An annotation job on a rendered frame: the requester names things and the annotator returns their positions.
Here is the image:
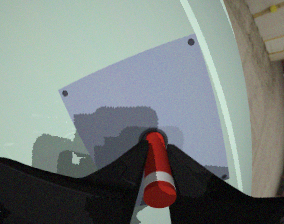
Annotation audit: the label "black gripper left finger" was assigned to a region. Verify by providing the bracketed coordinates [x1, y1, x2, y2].
[0, 139, 149, 224]

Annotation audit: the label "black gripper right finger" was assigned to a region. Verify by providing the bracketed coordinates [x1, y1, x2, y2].
[166, 144, 284, 224]

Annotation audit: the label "dark red peg with grey band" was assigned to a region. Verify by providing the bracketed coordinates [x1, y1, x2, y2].
[142, 132, 177, 209]

